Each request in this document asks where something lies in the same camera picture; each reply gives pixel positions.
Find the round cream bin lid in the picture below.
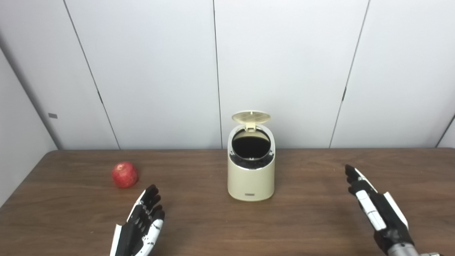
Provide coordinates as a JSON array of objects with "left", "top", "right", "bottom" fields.
[{"left": 231, "top": 111, "right": 271, "bottom": 133}]

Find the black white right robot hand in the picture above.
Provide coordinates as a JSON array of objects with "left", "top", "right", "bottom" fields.
[{"left": 345, "top": 164, "right": 414, "bottom": 254}]

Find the cream-colored cylindrical bin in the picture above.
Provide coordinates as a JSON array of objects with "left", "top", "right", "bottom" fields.
[{"left": 227, "top": 121, "right": 276, "bottom": 202}]

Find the red apple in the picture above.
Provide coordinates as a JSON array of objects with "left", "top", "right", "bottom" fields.
[{"left": 111, "top": 162, "right": 139, "bottom": 188}]

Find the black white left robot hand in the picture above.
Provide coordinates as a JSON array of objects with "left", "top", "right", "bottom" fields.
[{"left": 109, "top": 184, "right": 165, "bottom": 256}]

